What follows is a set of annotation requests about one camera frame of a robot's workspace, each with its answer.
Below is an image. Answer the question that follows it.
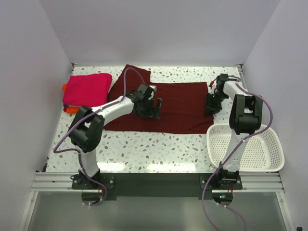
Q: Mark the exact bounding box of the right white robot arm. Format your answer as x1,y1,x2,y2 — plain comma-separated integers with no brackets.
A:
205,74,263,172

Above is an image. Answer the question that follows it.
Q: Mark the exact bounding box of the white perforated plastic basket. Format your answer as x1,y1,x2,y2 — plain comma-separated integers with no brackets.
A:
206,124,285,172

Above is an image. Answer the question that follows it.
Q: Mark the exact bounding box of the folded orange t-shirt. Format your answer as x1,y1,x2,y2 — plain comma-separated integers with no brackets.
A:
62,84,79,114

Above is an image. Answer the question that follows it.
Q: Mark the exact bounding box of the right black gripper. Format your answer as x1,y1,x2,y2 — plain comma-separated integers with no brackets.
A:
204,92,228,117

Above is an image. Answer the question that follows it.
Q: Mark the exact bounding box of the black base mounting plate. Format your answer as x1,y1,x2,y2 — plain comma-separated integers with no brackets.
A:
70,172,243,202

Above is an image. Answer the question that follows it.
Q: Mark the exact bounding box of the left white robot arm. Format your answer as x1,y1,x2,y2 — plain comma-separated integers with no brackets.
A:
69,83,162,189

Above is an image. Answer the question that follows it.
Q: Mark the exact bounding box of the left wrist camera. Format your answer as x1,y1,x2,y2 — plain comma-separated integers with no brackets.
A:
149,85,157,92

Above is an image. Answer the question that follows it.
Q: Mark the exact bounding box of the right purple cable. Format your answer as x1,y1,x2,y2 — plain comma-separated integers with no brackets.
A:
200,75,275,231

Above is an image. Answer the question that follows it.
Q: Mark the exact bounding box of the dark red t-shirt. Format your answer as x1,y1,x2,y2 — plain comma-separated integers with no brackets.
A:
104,64,216,134

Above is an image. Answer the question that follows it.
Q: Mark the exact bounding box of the aluminium extrusion rail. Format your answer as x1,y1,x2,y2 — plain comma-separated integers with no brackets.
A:
30,172,284,193

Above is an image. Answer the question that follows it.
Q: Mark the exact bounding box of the folded pink t-shirt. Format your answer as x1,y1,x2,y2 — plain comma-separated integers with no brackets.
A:
63,73,112,107

